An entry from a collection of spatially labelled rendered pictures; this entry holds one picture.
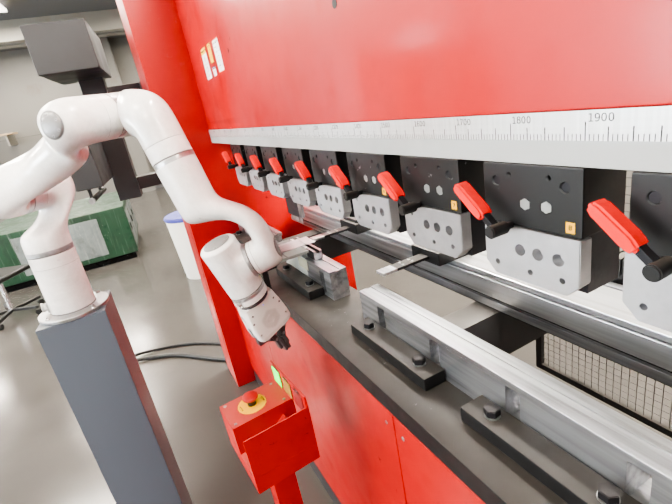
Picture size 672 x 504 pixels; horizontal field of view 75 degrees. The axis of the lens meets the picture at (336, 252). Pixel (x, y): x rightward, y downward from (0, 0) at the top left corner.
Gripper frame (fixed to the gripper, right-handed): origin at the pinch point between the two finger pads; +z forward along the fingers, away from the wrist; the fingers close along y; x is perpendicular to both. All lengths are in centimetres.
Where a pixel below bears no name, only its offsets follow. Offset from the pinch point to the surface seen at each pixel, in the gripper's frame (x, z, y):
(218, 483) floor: 72, 83, -34
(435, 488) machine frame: -44.6, 16.4, -6.1
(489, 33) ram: -57, -53, 25
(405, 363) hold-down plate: -31.6, 3.7, 9.2
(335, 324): -1.4, 8.0, 14.7
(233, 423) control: 0.1, 6.6, -21.0
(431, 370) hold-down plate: -37.5, 4.2, 10.2
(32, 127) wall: 1104, -75, 168
